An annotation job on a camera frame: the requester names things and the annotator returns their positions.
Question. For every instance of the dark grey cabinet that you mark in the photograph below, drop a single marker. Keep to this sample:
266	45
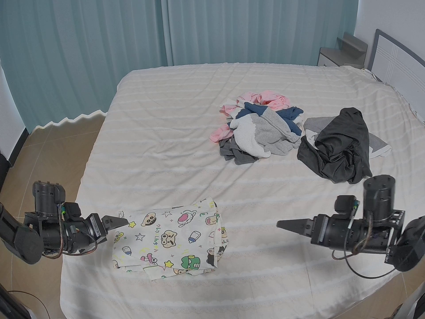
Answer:
3	171

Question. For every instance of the pile of clothes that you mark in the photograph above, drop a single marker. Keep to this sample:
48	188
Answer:
265	135

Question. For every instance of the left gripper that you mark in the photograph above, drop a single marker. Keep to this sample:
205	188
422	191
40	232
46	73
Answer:
83	233

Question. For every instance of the grey garment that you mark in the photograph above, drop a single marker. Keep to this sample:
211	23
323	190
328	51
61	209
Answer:
378	146

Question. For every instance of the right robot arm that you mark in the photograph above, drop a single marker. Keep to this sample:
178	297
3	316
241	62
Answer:
408	241

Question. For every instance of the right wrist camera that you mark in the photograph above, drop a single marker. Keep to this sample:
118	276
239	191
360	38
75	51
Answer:
345	204

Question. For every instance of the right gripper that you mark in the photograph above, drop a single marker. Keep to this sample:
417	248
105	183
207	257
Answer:
332	231

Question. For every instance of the black garment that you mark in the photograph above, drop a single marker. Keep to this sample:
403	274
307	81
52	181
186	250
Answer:
345	145

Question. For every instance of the bed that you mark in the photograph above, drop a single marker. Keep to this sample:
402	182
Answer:
166	111

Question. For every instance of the white printed pyjama top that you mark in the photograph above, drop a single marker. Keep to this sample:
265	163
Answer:
166	238

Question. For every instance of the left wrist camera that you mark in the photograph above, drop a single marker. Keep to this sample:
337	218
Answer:
71	211

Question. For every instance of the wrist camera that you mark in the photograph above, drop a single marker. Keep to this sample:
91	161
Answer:
71	211
345	204

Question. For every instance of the blue-green curtain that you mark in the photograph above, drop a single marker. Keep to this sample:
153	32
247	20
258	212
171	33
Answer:
83	45
265	18

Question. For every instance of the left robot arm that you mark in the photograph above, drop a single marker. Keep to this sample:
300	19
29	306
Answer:
20	238

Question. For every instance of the grey bedside table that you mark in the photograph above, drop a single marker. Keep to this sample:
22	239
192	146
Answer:
335	56

